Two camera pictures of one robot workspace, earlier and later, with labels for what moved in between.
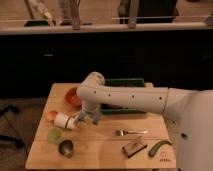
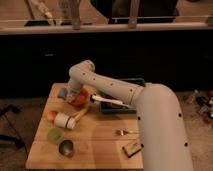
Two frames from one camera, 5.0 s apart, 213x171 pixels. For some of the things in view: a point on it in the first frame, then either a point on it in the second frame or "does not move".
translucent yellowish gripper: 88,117 -> 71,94
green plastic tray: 115,109 does not move
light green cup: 54,135 does not move
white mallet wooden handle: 64,121 does not move
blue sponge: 95,117 -> 62,93
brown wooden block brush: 134,147 does not move
